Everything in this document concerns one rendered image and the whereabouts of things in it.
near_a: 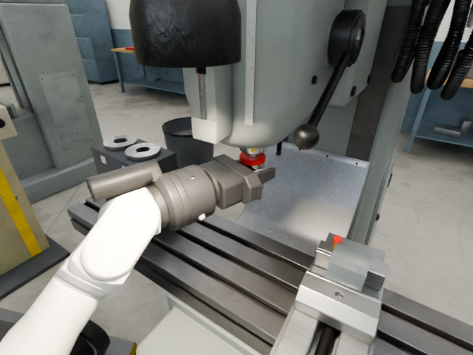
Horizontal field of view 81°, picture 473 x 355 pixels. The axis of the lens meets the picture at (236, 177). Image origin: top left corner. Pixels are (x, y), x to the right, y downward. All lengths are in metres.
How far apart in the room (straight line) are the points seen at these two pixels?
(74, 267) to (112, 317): 1.54
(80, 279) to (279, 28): 0.36
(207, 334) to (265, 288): 0.17
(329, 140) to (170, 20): 0.71
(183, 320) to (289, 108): 0.55
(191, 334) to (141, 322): 1.13
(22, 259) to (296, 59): 2.28
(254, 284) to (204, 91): 0.43
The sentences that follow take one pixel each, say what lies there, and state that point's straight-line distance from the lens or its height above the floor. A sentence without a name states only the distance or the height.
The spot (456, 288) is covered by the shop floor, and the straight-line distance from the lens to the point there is 2.33.
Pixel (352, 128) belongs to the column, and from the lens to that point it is 0.81.
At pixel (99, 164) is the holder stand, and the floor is 1.12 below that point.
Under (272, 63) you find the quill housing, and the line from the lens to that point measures 0.35.
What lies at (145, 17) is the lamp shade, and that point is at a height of 1.48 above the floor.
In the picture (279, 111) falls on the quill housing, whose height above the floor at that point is 1.38.
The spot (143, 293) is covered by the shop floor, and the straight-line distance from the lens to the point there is 1.94.
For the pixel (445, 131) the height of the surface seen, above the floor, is 0.28.
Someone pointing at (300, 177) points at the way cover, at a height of 1.06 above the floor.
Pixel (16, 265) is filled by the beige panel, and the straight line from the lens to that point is 2.44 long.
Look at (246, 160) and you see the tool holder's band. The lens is 0.48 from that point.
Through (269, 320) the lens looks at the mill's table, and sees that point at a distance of 0.60.
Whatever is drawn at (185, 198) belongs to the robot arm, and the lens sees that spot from 0.40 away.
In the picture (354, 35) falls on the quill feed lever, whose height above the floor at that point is 1.46.
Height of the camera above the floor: 1.48
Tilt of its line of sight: 30 degrees down
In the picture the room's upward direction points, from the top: straight up
